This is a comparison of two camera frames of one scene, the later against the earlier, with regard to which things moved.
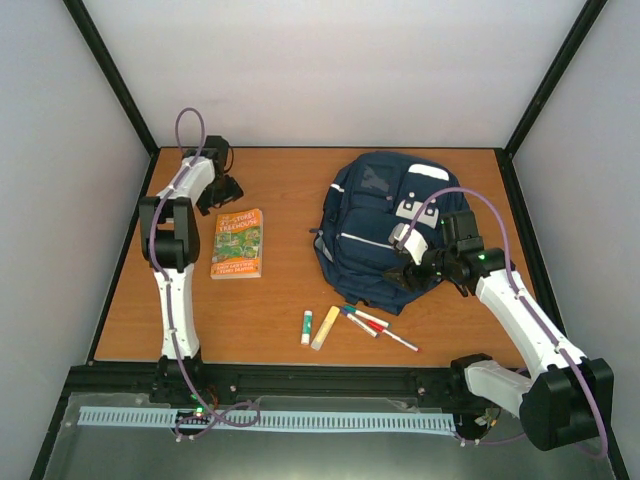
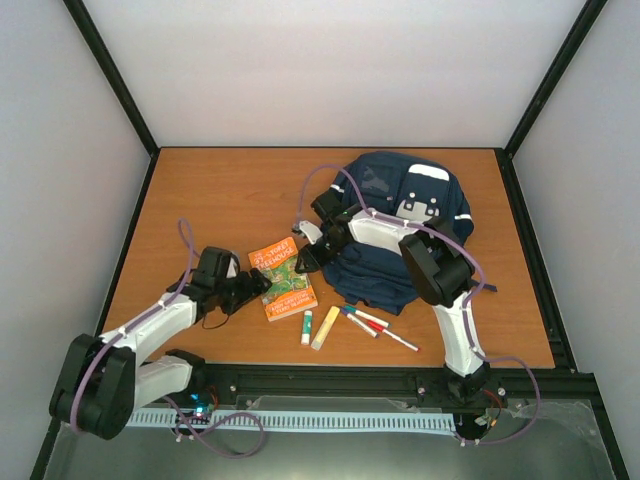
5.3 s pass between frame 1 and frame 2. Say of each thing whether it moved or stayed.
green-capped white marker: stayed
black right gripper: moved
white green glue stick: stayed
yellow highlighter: stayed
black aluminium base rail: stayed
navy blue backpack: stayed
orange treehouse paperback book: moved
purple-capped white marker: stayed
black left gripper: moved
